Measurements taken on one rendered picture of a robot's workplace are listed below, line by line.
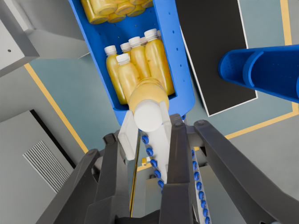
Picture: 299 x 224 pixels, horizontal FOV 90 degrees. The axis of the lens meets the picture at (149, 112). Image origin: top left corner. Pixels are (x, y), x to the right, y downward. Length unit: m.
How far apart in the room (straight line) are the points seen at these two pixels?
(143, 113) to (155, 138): 0.61
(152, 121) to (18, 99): 2.08
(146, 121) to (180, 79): 0.25
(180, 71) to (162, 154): 0.53
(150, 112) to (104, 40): 0.47
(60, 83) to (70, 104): 0.24
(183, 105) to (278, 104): 1.85
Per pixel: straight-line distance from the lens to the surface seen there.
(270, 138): 2.38
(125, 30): 0.67
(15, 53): 0.70
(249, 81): 1.20
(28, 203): 1.80
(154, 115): 0.19
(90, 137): 2.00
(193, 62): 1.52
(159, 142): 0.81
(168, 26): 0.42
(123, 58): 0.49
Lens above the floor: 1.61
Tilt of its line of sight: 70 degrees down
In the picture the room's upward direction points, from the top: 180 degrees counter-clockwise
